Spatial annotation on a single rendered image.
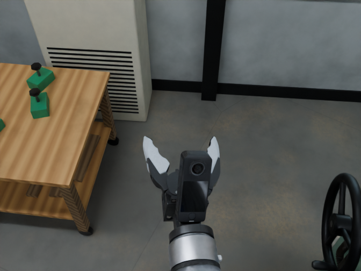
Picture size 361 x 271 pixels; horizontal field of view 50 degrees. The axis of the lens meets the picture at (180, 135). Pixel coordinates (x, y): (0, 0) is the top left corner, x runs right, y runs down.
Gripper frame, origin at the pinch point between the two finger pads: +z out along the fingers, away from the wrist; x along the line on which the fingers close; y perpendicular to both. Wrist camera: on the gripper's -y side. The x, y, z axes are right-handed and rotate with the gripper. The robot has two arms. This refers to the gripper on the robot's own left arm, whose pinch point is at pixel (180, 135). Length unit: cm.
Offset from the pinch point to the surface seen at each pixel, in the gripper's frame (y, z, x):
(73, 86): 75, 92, -31
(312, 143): 110, 87, 103
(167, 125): 122, 109, 20
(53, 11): 53, 120, -40
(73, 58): 81, 119, -33
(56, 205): 112, 50, -39
